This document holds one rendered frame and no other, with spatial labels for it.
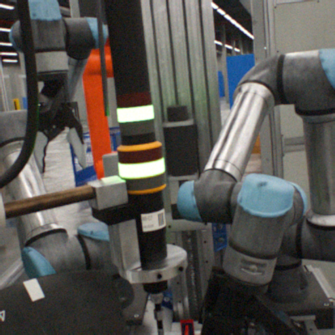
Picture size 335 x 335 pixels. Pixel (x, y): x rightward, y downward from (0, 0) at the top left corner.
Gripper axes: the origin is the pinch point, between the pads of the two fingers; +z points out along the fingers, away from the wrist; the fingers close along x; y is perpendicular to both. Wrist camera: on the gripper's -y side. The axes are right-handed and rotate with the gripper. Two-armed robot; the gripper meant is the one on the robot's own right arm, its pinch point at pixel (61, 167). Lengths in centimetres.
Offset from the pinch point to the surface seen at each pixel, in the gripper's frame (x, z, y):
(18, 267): 45, 49, 64
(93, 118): 76, 9, 345
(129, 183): -24, -6, -52
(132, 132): -25, -11, -52
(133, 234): -24, -2, -53
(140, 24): -26, -21, -51
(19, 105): 210, -10, 487
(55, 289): -10.0, 9.9, -39.1
